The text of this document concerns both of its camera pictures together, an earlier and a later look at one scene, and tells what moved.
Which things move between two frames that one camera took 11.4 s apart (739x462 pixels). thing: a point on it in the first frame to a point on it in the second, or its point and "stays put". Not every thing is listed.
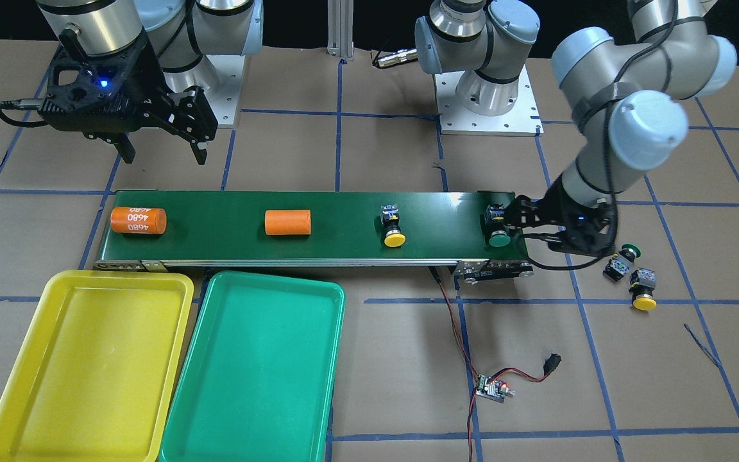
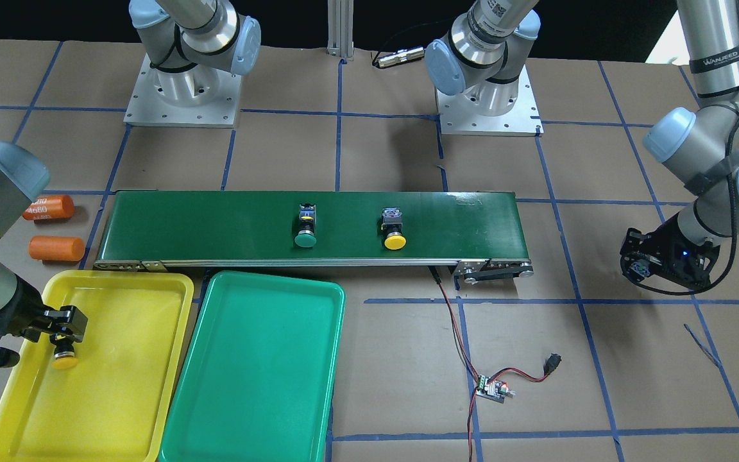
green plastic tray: (257, 382) stays put
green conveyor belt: (147, 230) stays put
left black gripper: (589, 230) to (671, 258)
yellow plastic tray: (97, 379) stays put
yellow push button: (643, 282) to (392, 226)
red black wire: (552, 363) stays put
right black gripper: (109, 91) to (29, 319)
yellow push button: (394, 237) to (64, 354)
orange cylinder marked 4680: (138, 220) to (50, 206)
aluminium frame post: (340, 29) stays put
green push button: (494, 226) to (306, 237)
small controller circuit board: (494, 390) stays put
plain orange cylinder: (287, 222) to (56, 248)
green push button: (618, 265) to (641, 267)
